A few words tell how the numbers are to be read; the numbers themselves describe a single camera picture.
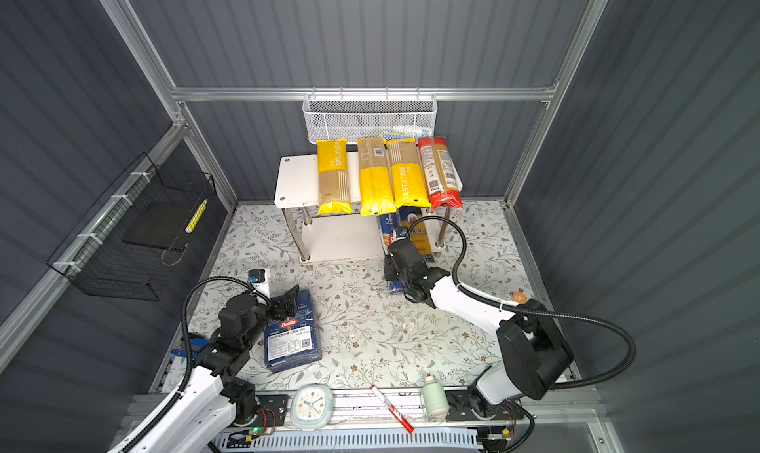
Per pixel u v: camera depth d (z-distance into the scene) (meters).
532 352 0.43
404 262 0.65
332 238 1.02
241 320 0.60
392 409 0.74
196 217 0.79
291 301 0.74
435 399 0.69
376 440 0.71
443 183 0.74
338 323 0.89
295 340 0.77
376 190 0.73
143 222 0.75
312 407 0.72
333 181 0.75
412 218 1.04
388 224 0.89
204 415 0.58
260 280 0.69
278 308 0.72
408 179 0.75
